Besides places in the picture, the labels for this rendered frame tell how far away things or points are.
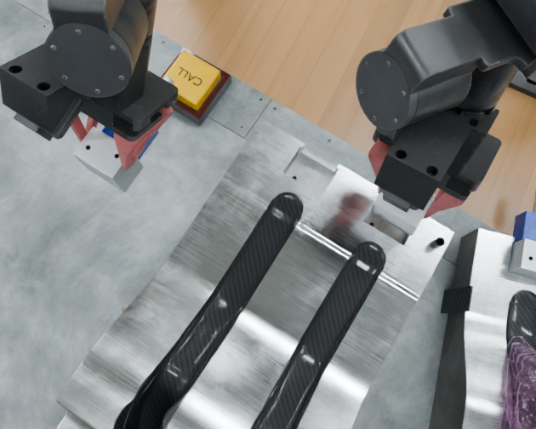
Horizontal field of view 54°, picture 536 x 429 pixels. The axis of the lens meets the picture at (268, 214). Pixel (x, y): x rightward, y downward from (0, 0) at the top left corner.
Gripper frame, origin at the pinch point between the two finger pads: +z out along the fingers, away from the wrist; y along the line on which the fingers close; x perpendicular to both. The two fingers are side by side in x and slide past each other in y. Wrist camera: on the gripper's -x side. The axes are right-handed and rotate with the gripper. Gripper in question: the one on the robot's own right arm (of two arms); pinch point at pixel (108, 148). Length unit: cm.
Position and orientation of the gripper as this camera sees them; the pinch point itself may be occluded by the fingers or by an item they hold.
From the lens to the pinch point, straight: 56.8
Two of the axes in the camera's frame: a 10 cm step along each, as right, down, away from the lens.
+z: -2.8, 6.1, 7.4
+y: 8.5, 5.1, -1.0
